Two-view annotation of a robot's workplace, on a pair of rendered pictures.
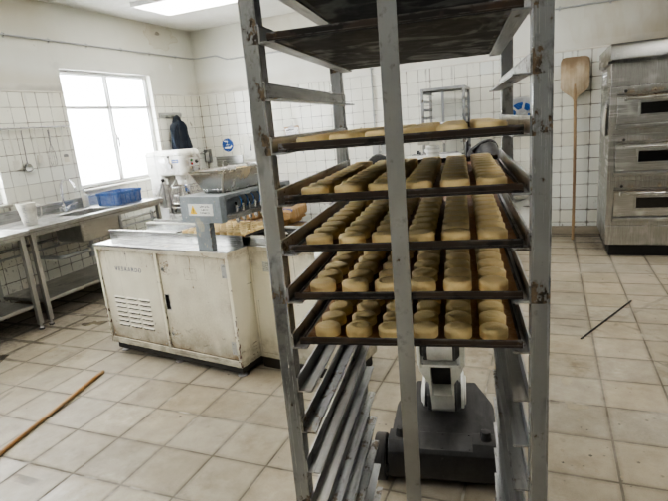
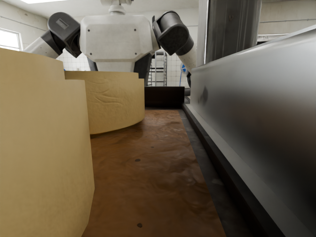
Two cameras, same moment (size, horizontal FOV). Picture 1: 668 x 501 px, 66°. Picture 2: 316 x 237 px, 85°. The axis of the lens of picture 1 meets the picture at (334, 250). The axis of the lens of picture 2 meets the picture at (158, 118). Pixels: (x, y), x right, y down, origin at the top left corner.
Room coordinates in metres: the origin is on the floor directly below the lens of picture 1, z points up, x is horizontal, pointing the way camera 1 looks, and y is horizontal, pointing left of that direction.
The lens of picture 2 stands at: (1.29, -0.42, 1.15)
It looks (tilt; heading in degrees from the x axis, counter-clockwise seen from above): 13 degrees down; 348
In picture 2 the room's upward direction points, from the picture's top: straight up
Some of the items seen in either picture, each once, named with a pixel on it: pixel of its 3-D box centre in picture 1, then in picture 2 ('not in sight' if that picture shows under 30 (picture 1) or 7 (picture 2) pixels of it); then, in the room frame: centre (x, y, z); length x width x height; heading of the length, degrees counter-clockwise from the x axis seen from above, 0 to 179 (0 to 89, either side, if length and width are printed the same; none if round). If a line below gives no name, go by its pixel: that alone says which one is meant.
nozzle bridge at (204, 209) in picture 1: (241, 213); not in sight; (3.39, 0.59, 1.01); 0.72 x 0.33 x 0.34; 148
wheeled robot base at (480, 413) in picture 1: (444, 410); not in sight; (2.16, -0.45, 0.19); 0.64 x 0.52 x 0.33; 166
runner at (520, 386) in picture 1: (506, 322); not in sight; (1.11, -0.38, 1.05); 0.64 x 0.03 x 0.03; 166
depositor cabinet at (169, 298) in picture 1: (201, 291); not in sight; (3.64, 1.00, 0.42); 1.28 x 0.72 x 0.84; 58
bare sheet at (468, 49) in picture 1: (406, 45); not in sight; (1.15, -0.19, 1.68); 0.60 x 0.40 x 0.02; 166
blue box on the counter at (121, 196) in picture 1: (119, 196); not in sight; (5.79, 2.33, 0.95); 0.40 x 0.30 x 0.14; 160
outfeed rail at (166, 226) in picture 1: (245, 228); not in sight; (3.57, 0.61, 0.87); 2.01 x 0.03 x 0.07; 58
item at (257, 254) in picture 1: (313, 300); not in sight; (3.13, 0.16, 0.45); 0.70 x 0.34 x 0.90; 58
